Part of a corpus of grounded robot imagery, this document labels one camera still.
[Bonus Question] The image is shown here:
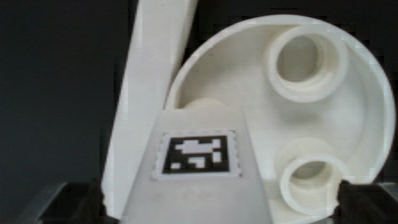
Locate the white obstacle wall frame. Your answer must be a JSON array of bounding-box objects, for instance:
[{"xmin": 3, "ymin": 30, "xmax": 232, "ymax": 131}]
[{"xmin": 101, "ymin": 0, "xmax": 199, "ymax": 219}]

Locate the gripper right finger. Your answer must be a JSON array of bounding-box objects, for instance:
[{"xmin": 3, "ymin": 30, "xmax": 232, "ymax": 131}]
[{"xmin": 332, "ymin": 181, "xmax": 398, "ymax": 224}]

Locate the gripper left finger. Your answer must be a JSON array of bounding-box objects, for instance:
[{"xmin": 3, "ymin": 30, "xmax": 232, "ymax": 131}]
[{"xmin": 23, "ymin": 180, "xmax": 119, "ymax": 224}]

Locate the white stool leg with tag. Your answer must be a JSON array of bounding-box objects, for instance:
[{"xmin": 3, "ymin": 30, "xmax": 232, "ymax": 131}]
[{"xmin": 120, "ymin": 107, "xmax": 273, "ymax": 224}]

